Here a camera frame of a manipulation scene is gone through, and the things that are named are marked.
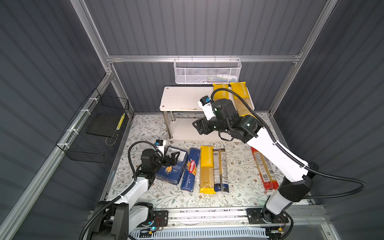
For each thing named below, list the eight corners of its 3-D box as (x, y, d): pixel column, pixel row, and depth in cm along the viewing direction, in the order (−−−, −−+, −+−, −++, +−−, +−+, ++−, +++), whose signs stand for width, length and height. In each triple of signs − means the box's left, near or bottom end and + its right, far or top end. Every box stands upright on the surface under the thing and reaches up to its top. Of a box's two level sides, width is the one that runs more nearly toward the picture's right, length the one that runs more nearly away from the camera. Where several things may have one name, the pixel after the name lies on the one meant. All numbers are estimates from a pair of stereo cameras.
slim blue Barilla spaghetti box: (179, 189, 84) (179, 187, 81) (190, 150, 101) (190, 147, 98) (192, 192, 83) (191, 190, 80) (200, 152, 100) (200, 149, 97)
